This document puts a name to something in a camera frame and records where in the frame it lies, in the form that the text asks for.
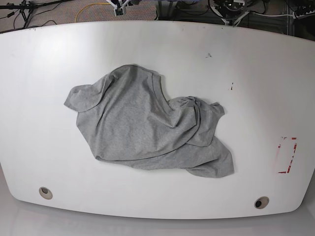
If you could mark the grey T-shirt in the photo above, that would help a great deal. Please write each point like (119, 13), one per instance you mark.
(126, 120)

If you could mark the red tape rectangle marking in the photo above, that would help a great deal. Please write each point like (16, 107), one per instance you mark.
(285, 154)

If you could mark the white power strip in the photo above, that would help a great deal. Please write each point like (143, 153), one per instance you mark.
(304, 12)

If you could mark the black tripod stand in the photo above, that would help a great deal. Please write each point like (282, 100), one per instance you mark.
(26, 9)

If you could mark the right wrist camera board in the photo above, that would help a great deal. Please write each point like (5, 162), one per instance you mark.
(120, 11)

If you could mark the right table cable grommet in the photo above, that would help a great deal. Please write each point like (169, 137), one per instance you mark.
(261, 203)

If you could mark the table cable grommet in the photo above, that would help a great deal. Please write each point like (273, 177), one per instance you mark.
(45, 193)
(261, 203)

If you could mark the left table cable grommet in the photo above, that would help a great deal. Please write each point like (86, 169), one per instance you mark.
(45, 193)

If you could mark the grey metal frame post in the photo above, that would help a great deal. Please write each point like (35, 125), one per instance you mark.
(290, 26)

